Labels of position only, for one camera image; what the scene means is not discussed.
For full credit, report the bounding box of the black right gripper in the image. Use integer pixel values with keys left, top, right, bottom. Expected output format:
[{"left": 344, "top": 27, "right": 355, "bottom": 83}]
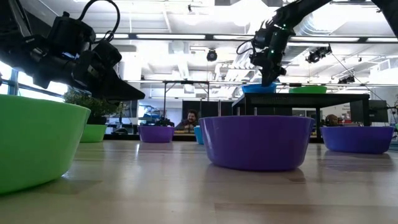
[{"left": 261, "top": 26, "right": 296, "bottom": 87}]

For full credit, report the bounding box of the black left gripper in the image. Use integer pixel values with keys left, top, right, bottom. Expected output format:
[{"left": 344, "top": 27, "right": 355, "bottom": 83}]
[{"left": 29, "top": 39, "right": 146, "bottom": 103}]

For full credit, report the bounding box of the green plastic mini bowl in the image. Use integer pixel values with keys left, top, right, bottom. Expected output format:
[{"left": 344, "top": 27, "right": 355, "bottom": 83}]
[
  {"left": 79, "top": 124, "right": 108, "bottom": 144},
  {"left": 0, "top": 95, "right": 92, "bottom": 196},
  {"left": 288, "top": 85, "right": 328, "bottom": 95}
]

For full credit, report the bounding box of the purple plastic mini bowl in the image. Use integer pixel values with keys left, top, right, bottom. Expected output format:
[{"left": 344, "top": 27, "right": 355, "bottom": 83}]
[
  {"left": 198, "top": 115, "right": 315, "bottom": 172},
  {"left": 138, "top": 125, "right": 176, "bottom": 144},
  {"left": 320, "top": 126, "right": 396, "bottom": 155}
]

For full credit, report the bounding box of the potted green artificial plant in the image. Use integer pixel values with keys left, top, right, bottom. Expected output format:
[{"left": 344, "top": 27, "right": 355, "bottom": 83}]
[{"left": 63, "top": 88, "right": 126, "bottom": 126}]

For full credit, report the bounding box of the black track light cluster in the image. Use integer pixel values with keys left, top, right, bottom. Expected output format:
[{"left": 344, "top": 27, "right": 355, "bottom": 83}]
[
  {"left": 338, "top": 75, "right": 356, "bottom": 85},
  {"left": 305, "top": 45, "right": 333, "bottom": 65}
]

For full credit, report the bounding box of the person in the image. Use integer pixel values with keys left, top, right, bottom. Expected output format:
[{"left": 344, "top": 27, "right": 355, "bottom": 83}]
[
  {"left": 325, "top": 114, "right": 340, "bottom": 127},
  {"left": 174, "top": 108, "right": 200, "bottom": 131}
]

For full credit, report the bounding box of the long ceiling light bar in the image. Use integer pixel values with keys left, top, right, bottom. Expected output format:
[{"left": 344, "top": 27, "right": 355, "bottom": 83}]
[{"left": 95, "top": 32, "right": 398, "bottom": 44}]

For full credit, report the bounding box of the white globe ceiling lamp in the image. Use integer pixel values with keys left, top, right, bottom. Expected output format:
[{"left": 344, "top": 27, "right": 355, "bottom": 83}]
[{"left": 182, "top": 4, "right": 200, "bottom": 26}]

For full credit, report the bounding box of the black computer monitor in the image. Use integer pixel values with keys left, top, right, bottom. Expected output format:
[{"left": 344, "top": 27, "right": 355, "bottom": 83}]
[{"left": 349, "top": 99, "right": 389, "bottom": 124}]

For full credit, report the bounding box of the black background workstation frame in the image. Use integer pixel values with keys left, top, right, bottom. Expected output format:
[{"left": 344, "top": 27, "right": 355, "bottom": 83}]
[
  {"left": 242, "top": 81, "right": 398, "bottom": 95},
  {"left": 123, "top": 79, "right": 244, "bottom": 119}
]

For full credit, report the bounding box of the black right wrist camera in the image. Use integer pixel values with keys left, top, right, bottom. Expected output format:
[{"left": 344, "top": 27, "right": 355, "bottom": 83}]
[{"left": 248, "top": 28, "right": 269, "bottom": 67}]

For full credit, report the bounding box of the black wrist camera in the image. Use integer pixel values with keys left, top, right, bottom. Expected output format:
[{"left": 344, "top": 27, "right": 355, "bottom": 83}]
[
  {"left": 45, "top": 11, "right": 96, "bottom": 58},
  {"left": 248, "top": 28, "right": 269, "bottom": 67}
]

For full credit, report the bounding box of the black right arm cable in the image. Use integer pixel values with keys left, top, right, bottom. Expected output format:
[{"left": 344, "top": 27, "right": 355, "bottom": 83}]
[{"left": 235, "top": 40, "right": 256, "bottom": 56}]

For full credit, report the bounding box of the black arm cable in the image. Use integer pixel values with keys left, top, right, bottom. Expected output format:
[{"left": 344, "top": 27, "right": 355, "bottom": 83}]
[
  {"left": 235, "top": 40, "right": 256, "bottom": 56},
  {"left": 76, "top": 0, "right": 121, "bottom": 43}
]

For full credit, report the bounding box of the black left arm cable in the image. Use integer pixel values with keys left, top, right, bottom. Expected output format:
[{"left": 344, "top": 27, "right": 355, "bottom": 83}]
[{"left": 76, "top": 0, "right": 121, "bottom": 43}]

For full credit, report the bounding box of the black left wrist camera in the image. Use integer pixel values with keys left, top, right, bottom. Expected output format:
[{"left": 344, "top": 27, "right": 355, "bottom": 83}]
[{"left": 45, "top": 11, "right": 96, "bottom": 58}]

